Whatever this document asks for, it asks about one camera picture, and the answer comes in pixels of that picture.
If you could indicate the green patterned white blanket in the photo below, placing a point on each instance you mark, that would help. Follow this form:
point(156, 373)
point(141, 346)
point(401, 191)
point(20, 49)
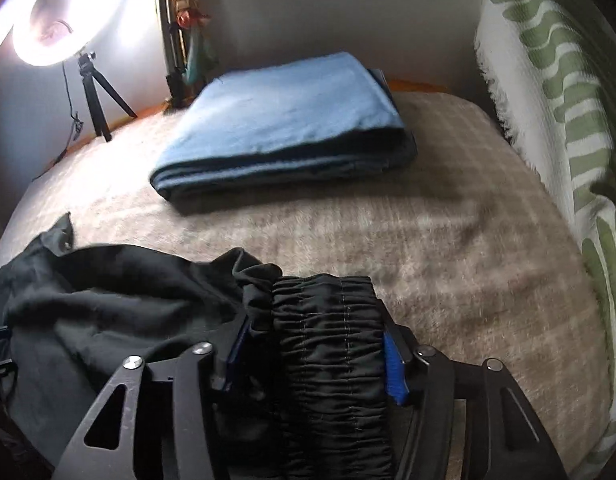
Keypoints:
point(552, 85)

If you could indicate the beige checked blanket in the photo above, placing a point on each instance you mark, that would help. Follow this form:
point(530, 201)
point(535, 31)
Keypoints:
point(387, 240)

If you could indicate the folded dark cloth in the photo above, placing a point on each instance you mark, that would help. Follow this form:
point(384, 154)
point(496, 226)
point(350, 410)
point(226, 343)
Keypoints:
point(298, 167)

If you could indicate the folded light blue cloth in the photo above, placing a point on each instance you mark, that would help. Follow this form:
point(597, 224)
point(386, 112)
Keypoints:
point(288, 105)

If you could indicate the black gooseneck phone holder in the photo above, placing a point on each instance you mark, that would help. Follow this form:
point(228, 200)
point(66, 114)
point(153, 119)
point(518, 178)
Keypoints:
point(55, 30)

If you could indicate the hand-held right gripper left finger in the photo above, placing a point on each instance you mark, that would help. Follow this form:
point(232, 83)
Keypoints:
point(238, 347)

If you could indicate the black pants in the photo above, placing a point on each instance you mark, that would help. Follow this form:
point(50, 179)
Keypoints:
point(113, 300)

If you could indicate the small black tripod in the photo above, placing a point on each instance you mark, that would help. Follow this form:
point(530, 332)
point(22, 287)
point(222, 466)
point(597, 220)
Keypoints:
point(95, 95)

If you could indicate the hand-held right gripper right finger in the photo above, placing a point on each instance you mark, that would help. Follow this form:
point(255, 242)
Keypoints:
point(395, 370)

